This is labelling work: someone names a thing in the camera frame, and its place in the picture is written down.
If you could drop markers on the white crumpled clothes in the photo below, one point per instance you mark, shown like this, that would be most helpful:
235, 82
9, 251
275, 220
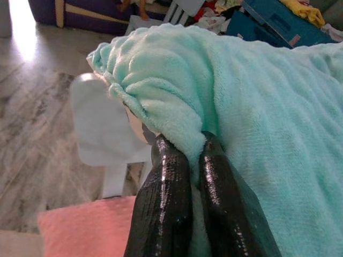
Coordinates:
211, 23

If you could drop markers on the purple armchair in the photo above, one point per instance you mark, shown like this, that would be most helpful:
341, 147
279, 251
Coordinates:
93, 20

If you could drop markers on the teal fleece pillow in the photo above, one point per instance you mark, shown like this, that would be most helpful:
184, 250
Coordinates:
268, 120

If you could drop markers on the pink pillow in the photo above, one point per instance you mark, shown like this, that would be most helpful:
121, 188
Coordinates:
85, 227

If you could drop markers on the blue suitcase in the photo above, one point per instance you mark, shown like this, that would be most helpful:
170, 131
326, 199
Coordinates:
281, 24

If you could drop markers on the yellow cloth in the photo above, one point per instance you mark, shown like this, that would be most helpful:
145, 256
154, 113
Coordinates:
300, 8

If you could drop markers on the light blue child chair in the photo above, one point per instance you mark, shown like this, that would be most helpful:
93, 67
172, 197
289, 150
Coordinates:
187, 5
99, 128

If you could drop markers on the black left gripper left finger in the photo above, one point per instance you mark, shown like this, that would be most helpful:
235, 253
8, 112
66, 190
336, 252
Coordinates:
163, 203

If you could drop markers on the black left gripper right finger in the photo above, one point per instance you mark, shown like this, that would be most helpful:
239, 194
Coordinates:
222, 208

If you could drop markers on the child in patterned dress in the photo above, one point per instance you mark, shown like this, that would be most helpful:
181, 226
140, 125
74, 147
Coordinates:
143, 10

